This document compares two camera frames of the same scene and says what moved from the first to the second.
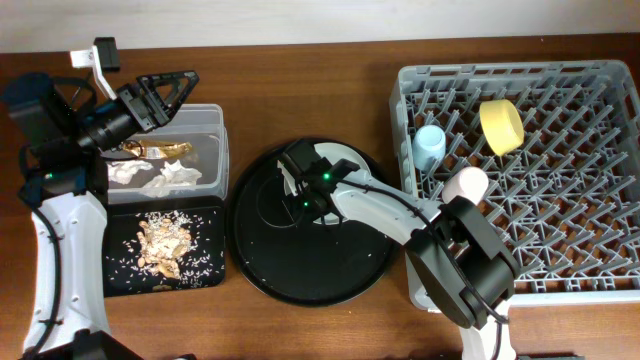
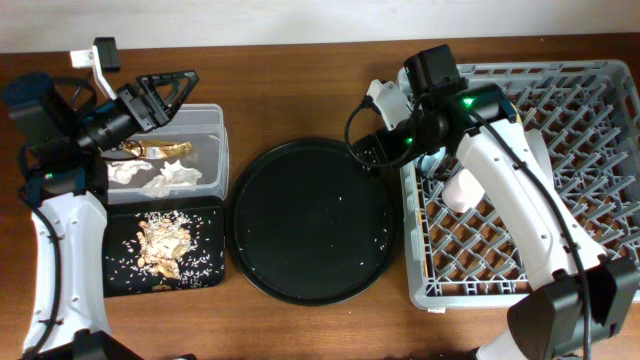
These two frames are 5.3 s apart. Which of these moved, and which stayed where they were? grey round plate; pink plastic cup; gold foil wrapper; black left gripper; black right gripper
Moved: grey round plate; black right gripper
Stayed: black left gripper; gold foil wrapper; pink plastic cup
